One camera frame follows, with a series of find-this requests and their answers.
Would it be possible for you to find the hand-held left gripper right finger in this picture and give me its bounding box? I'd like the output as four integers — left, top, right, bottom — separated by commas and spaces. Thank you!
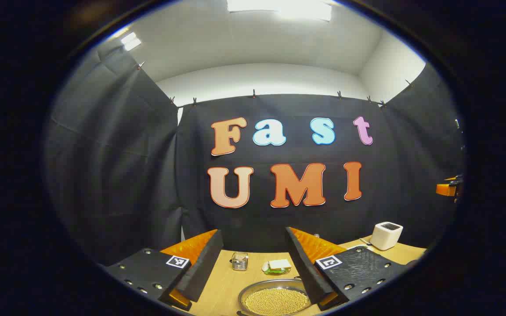
285, 227, 412, 311

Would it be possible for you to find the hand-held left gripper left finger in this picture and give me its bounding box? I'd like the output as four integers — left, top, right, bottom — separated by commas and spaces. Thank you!
104, 229, 224, 311

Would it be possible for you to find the stainless steel pot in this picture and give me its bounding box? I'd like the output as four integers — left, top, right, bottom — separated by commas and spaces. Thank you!
237, 276, 313, 316

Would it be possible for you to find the sandwich with lettuce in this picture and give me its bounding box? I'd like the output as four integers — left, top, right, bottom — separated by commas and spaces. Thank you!
269, 259, 292, 273

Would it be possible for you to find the small white plate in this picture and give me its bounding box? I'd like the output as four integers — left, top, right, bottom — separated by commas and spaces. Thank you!
262, 262, 292, 276

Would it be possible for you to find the pile of soybeans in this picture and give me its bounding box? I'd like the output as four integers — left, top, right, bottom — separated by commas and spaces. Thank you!
244, 287, 311, 316

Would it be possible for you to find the white box appliance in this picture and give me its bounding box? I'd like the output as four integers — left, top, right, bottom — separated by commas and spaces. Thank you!
370, 222, 404, 251

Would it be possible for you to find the black backdrop cloth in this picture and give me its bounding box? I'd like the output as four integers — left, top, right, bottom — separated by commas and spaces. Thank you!
44, 37, 466, 268

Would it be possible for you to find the row of cloth clips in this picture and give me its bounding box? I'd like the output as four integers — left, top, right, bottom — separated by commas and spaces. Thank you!
137, 61, 414, 108

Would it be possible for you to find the small ceiling light panel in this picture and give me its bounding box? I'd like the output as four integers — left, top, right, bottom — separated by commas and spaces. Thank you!
120, 32, 142, 51

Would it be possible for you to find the large ceiling light panel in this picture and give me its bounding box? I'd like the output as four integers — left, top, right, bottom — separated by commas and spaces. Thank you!
227, 0, 333, 22

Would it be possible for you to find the metal wire utensil holder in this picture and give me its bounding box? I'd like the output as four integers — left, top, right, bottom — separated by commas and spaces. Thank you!
231, 252, 249, 271

